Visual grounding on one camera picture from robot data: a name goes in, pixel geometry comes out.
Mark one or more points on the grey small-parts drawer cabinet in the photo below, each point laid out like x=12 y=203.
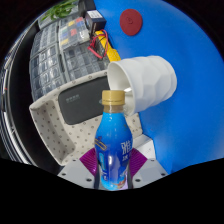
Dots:
x=50 y=66

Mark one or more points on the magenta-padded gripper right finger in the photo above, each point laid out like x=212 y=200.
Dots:
x=148 y=171

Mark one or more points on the flat round red coaster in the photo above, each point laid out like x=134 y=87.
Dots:
x=131 y=22

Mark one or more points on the black box with white label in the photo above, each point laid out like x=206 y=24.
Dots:
x=95 y=20

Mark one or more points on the dark wall shelf unit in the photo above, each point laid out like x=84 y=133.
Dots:
x=15 y=110

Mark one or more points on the yellow multimeter with red leads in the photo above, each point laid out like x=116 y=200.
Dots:
x=106 y=46

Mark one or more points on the black zip case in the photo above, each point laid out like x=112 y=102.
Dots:
x=81 y=101

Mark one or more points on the black flat case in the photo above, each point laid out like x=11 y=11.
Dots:
x=86 y=4

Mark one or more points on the white faceted cup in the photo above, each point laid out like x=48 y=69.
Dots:
x=150 y=83

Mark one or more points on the blue drink bottle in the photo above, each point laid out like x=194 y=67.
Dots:
x=113 y=146

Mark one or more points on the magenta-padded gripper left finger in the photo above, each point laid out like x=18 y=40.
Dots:
x=78 y=171

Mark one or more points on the clear organizer box, coloured parts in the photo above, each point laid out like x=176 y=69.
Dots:
x=71 y=31

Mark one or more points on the white dotted fabric bin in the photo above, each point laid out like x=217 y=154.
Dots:
x=66 y=136

